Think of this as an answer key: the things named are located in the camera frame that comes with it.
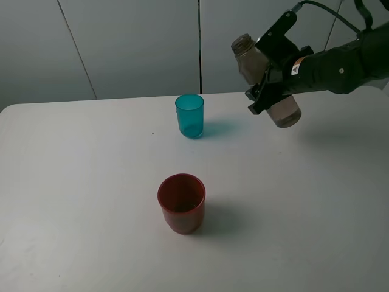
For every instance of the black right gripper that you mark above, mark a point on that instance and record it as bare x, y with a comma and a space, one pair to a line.
278, 79

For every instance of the clear brownish plastic bottle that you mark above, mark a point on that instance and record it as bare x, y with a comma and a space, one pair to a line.
254, 66

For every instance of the teal translucent plastic cup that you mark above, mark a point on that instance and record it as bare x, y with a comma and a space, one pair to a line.
190, 115

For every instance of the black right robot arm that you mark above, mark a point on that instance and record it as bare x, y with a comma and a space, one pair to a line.
339, 70

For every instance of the red plastic cup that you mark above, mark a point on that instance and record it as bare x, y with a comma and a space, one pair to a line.
182, 200

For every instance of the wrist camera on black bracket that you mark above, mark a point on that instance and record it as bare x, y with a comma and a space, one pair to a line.
276, 33

